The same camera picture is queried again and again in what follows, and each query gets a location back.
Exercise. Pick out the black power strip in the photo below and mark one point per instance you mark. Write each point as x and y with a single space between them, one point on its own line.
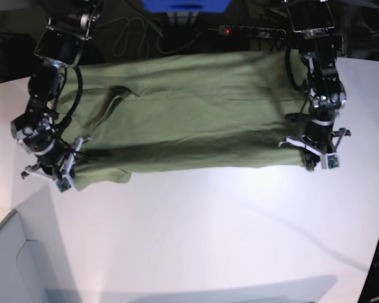
253 32

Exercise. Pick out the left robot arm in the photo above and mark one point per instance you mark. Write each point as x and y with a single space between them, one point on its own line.
324 95

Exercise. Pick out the green T-shirt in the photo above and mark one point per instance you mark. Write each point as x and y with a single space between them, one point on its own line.
181 112

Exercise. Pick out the blue box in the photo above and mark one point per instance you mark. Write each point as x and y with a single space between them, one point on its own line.
203 6

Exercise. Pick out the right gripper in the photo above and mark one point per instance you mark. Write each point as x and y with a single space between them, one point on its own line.
55 157

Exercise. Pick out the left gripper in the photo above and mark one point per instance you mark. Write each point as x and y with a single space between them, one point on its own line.
318 144

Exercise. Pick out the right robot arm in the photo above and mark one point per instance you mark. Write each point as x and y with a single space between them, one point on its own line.
69 27

